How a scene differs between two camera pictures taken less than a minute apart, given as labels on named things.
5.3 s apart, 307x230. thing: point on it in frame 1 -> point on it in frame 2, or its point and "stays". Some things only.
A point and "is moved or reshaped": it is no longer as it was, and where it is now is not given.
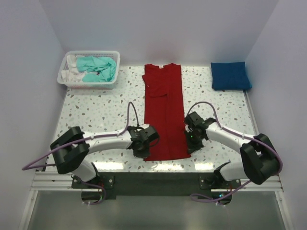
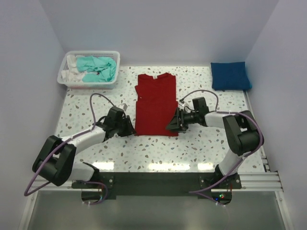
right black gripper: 192,146 -> 180,120
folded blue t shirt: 230,76 stays
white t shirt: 73,74 stays
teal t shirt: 99,69 stays
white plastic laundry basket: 89,69 stays
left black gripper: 142,152 -> 123,125
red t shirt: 163,110 is moved or reshaped
